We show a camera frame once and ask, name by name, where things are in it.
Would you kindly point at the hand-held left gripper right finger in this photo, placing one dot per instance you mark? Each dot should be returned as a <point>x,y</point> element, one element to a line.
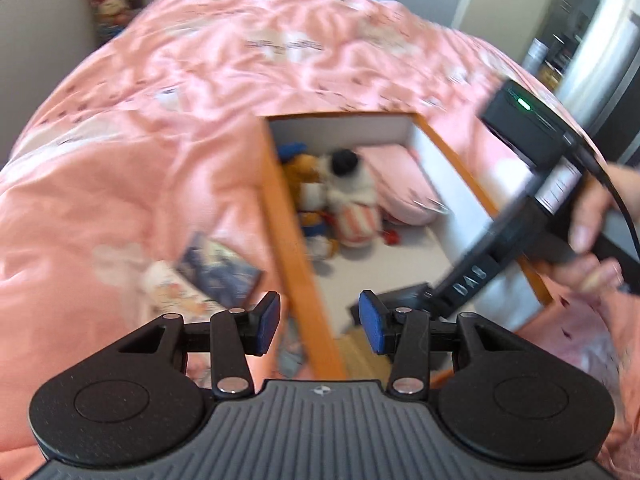
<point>375,325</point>

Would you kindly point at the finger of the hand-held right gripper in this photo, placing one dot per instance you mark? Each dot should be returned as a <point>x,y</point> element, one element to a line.
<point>410,297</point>

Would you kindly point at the grey door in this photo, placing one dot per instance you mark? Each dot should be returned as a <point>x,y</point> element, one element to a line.
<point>500,5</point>

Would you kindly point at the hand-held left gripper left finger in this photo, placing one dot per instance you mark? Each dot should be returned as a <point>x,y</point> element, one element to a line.
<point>265,322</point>

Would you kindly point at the dark picture card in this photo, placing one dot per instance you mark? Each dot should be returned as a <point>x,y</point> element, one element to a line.
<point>220,267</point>

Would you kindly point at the person's right hand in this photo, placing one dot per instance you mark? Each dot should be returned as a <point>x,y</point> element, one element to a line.
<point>587,210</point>

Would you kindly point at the pink printed blanket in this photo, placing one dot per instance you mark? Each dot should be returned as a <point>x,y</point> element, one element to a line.
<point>125,135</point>

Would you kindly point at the white striped plush toy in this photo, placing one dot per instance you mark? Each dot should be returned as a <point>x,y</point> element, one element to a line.
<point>352,195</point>

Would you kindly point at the hallway clutter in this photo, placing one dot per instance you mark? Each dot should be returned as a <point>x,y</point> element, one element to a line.
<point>550,62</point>

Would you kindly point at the pink fabric pouch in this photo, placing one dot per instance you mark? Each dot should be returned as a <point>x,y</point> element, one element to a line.
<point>400,180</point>

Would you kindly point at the orange cardboard box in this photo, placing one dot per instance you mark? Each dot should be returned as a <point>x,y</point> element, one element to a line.
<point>295,270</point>

